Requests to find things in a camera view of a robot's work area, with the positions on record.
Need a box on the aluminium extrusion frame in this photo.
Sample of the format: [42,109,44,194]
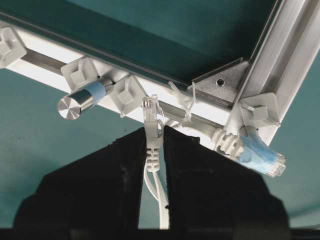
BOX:
[0,0,320,134]

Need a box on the corner bracket metal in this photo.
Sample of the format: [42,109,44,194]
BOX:
[187,57,251,109]

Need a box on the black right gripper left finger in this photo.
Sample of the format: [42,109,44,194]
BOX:
[12,128,146,240]

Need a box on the steel pin with blue tape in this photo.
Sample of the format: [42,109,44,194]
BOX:
[57,81,114,120]

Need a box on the white zip tie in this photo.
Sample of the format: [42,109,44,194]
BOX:
[168,81,196,128]

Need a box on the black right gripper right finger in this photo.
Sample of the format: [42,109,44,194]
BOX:
[163,126,291,240]

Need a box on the white cable tie mount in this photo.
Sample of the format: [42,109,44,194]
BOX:
[0,26,27,69]
[109,75,147,118]
[239,92,281,129]
[60,56,99,92]

